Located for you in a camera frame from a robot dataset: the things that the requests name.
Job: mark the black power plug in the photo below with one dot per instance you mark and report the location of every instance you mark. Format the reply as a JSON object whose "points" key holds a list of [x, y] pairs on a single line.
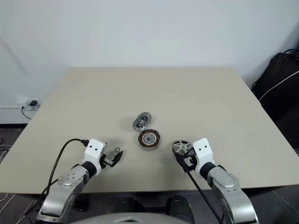
{"points": [[33, 103]]}

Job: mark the spoked silver rotor wheel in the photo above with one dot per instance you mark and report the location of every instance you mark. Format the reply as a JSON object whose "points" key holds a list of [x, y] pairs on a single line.
{"points": [[181, 145]]}

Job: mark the small metal washer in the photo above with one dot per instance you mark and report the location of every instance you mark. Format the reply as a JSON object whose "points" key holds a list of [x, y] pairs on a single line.
{"points": [[118, 149]]}

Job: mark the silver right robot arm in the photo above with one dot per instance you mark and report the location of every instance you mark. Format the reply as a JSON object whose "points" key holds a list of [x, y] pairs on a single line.
{"points": [[224, 179]]}

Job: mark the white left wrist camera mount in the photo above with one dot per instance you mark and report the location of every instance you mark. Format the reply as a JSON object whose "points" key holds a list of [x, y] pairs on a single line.
{"points": [[93, 149]]}

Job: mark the motor stator with copper windings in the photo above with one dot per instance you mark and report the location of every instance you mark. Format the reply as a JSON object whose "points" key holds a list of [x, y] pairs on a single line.
{"points": [[149, 139]]}

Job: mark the black bag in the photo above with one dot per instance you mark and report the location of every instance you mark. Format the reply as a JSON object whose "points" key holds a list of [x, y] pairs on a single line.
{"points": [[280, 98]]}

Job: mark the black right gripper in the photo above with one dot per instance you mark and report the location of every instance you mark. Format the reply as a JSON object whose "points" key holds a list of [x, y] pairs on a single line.
{"points": [[190, 163]]}

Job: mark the wall power plug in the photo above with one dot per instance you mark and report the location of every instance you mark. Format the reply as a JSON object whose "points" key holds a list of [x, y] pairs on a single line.
{"points": [[35, 104]]}

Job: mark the dark rounded shape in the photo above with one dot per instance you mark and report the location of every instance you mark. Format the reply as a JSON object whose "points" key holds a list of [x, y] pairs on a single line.
{"points": [[127, 205], [180, 206]]}

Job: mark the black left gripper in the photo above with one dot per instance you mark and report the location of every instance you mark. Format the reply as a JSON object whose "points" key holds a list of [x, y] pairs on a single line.
{"points": [[103, 161]]}

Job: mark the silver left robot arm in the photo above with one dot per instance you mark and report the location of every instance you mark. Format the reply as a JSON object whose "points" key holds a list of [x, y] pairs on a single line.
{"points": [[67, 179]]}

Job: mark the grey round motor end cover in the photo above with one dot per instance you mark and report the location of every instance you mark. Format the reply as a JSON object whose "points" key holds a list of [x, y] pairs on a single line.
{"points": [[141, 121]]}

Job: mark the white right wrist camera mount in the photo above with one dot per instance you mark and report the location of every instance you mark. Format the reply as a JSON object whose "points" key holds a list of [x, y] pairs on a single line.
{"points": [[203, 150]]}

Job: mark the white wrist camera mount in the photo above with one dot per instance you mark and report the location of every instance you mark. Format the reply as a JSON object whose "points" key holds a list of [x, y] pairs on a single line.
{"points": [[203, 150], [93, 149]]}

